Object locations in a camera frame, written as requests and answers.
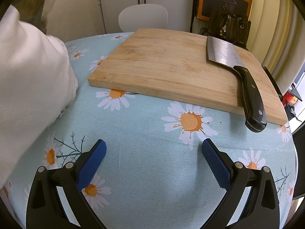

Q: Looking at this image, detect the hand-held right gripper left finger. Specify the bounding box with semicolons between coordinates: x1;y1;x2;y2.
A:
26;139;107;229

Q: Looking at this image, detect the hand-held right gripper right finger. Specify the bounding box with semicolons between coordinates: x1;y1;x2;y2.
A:
202;138;280;229

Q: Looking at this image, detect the person's left forearm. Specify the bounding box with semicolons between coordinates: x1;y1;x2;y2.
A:
0;5;79;191

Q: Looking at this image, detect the daisy print tablecloth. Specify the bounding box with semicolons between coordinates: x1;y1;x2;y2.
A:
0;32;298;229

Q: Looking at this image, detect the red box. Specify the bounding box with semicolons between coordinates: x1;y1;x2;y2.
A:
285;94;299;106

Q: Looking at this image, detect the wooden cutting board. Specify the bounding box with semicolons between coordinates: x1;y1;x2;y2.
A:
88;28;288;126

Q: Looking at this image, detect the black bag with keys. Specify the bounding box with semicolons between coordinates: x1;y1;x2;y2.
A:
208;7;252;44

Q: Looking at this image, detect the cream curtain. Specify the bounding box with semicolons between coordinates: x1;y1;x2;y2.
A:
248;0;305;77

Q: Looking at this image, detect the white plastic chair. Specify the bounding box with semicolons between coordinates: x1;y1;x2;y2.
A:
118;3;168;32

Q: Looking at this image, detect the cleaver with black handle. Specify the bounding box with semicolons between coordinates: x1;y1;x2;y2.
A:
205;36;267;132

